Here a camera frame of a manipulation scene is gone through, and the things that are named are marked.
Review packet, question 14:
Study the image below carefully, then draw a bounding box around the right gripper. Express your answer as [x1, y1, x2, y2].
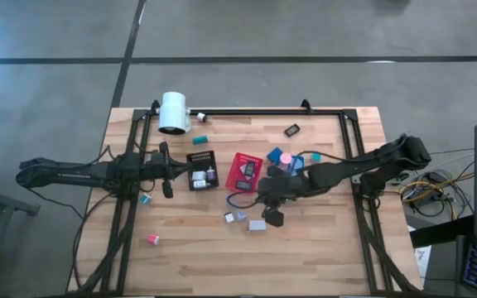
[258, 164, 311, 228]

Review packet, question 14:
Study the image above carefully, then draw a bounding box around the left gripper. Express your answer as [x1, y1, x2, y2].
[140, 141, 192, 200]

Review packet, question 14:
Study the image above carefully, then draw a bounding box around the black plastic basket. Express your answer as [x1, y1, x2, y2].
[185, 150, 220, 192]

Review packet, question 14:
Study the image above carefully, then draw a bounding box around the red plastic basket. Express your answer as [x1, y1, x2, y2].
[224, 151, 265, 195]

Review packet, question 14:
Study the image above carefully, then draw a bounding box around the dark blue box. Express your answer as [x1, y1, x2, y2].
[266, 147, 284, 165]

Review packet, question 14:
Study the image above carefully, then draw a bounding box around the blue plastic basket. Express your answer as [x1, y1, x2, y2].
[290, 153, 306, 177]

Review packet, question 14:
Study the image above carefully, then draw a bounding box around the white cylinder lamp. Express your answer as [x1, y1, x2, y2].
[157, 91, 192, 136]

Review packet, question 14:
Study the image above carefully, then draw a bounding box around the white paper on floor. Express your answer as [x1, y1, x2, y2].
[412, 246, 432, 276]

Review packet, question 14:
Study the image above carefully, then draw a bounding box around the grey metal stand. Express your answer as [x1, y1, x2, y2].
[0, 180, 41, 298]

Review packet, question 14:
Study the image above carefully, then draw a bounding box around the black desk foot bar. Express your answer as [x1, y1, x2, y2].
[408, 214, 475, 248]

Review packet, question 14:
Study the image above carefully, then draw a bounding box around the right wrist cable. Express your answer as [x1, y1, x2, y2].
[225, 190, 267, 210]

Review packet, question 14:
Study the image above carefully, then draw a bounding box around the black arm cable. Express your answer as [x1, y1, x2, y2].
[71, 192, 115, 291]

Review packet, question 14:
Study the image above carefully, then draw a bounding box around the floor cable bundle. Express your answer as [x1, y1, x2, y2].
[397, 165, 477, 219]

